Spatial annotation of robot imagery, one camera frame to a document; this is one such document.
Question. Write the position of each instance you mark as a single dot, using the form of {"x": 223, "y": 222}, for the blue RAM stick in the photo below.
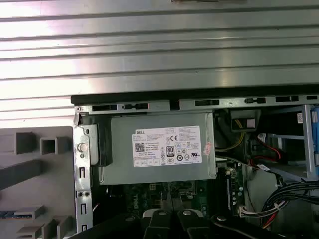
{"x": 15, "y": 213}

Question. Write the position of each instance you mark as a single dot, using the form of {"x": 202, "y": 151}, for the black open PC case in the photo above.
{"x": 112, "y": 99}

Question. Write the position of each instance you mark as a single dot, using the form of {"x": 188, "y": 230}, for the blue drive latch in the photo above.
{"x": 314, "y": 139}

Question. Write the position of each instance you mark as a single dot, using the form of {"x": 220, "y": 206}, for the grey parts rack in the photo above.
{"x": 57, "y": 174}

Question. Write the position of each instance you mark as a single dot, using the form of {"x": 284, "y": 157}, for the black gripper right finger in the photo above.
{"x": 187, "y": 226}

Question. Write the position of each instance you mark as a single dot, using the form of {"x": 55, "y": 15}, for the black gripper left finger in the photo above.
{"x": 159, "y": 226}

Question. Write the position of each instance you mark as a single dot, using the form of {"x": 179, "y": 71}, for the green motherboard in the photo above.
{"x": 149, "y": 196}

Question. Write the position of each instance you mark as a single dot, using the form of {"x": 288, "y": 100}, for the grey power supply unit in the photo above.
{"x": 117, "y": 149}

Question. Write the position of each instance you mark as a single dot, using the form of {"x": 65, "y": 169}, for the grey metal drive cage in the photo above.
{"x": 289, "y": 171}

